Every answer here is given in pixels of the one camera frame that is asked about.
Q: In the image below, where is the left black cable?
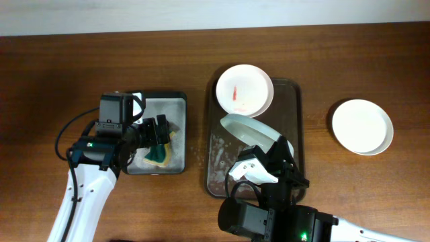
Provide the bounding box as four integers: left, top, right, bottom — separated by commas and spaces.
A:
54, 107, 101, 161

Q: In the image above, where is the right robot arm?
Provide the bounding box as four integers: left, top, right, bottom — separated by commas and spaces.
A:
218, 136, 401, 242

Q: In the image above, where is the white plate with sauce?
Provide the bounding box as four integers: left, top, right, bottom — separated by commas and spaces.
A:
331, 99, 394, 156

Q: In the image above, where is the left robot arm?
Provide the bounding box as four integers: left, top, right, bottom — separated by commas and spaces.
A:
48, 115, 171, 241

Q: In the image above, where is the large brown serving tray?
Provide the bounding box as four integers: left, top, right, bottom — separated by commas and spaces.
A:
204, 78, 305, 198

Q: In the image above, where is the pink rimmed white plate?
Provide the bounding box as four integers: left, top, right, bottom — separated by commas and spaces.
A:
215, 64, 274, 118

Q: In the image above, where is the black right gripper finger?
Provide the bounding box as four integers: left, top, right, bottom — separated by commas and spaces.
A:
237, 145, 269, 163
267, 135, 295, 168

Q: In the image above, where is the small black soapy tray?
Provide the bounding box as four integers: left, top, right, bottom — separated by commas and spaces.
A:
123, 91, 187, 175

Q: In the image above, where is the green and yellow sponge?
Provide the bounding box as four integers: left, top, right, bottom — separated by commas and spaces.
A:
143, 141, 172, 167

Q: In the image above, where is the right black cable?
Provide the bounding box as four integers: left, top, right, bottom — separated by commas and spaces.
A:
224, 171, 263, 202

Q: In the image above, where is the black cable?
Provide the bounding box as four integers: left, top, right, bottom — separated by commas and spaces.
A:
224, 171, 263, 202
54, 107, 101, 161

